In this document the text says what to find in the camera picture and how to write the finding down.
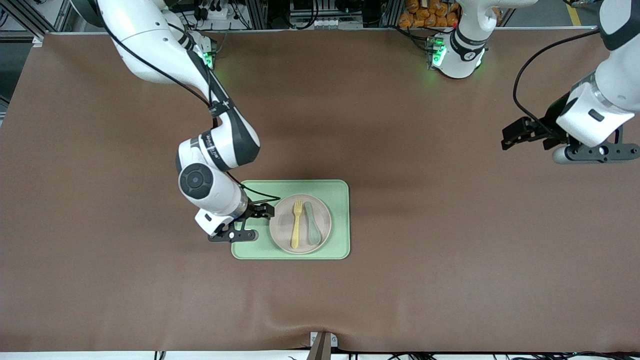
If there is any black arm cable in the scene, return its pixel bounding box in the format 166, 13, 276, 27
97, 10, 282, 201
513, 29, 601, 138

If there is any yellow plastic fork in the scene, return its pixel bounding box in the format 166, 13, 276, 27
291, 200, 304, 249

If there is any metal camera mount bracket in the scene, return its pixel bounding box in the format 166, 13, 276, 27
309, 331, 339, 360

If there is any beige round plate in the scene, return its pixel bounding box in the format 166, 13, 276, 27
269, 193, 332, 255

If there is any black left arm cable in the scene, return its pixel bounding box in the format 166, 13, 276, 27
513, 29, 601, 138

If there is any brown table cover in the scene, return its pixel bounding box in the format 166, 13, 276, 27
0, 27, 640, 354

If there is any white power strip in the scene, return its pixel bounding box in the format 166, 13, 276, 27
200, 6, 236, 21

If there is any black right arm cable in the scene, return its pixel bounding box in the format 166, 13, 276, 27
97, 10, 282, 201

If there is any pile of orange items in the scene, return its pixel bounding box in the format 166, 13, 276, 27
398, 0, 502, 29

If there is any grey-green plastic spoon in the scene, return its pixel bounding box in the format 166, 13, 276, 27
304, 201, 322, 246

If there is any light green rectangular tray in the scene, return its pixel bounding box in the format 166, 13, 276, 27
231, 179, 351, 261

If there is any aluminium frame post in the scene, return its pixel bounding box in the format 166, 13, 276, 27
0, 0, 71, 47

